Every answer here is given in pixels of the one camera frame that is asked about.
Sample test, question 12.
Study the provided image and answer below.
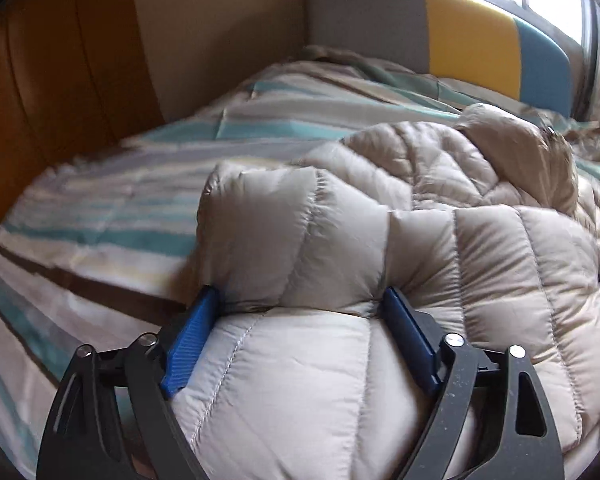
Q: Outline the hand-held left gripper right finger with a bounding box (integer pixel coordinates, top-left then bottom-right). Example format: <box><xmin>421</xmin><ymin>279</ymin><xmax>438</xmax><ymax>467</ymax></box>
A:
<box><xmin>383</xmin><ymin>287</ymin><xmax>567</xmax><ymax>480</ymax></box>

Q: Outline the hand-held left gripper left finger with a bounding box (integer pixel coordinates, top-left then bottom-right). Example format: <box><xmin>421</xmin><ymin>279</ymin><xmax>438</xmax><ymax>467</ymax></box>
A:
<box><xmin>36</xmin><ymin>285</ymin><xmax>220</xmax><ymax>480</ymax></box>

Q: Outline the beige quilted down jacket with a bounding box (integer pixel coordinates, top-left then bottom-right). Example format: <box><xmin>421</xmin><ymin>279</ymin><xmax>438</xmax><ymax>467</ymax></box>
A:
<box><xmin>172</xmin><ymin>104</ymin><xmax>600</xmax><ymax>480</ymax></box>

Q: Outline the striped bed blanket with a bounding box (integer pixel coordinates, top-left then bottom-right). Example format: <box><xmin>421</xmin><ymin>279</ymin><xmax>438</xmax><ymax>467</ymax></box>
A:
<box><xmin>0</xmin><ymin>45</ymin><xmax>600</xmax><ymax>480</ymax></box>

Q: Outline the brown wooden wardrobe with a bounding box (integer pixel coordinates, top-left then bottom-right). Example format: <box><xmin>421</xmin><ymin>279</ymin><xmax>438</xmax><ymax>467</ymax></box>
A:
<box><xmin>0</xmin><ymin>0</ymin><xmax>163</xmax><ymax>251</ymax></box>

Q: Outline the grey yellow blue headboard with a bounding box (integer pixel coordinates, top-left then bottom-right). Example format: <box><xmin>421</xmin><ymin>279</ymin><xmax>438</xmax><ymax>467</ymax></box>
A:
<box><xmin>302</xmin><ymin>0</ymin><xmax>573</xmax><ymax>116</ymax></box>

